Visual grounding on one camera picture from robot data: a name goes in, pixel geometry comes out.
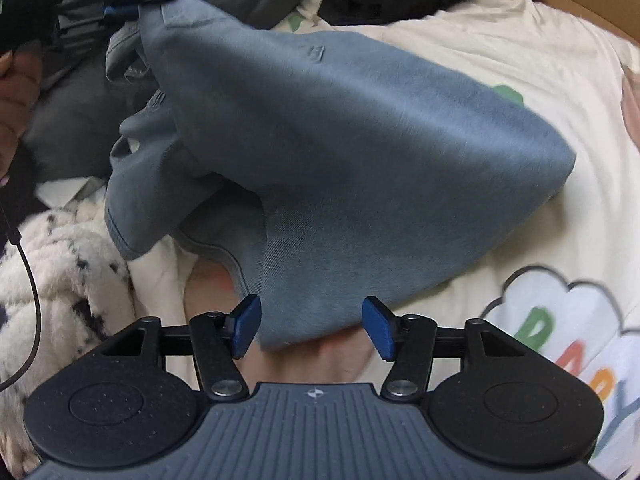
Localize white fluffy spotted blanket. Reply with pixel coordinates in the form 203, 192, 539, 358
0, 200, 136, 476

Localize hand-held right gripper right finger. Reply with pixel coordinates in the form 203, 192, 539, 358
362, 296, 541, 403

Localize dark grey cloth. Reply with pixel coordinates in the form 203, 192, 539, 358
22, 0, 328, 183

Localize thin black cable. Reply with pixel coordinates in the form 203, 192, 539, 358
0, 200, 44, 394

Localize person's left hand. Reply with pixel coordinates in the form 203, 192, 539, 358
0, 42, 44, 188

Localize cream printed bed sheet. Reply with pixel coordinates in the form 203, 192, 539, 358
125, 0, 640, 480

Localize blue denim pants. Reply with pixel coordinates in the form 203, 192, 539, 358
103, 0, 578, 353

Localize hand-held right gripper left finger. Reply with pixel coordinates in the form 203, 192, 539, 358
102, 294, 262, 403

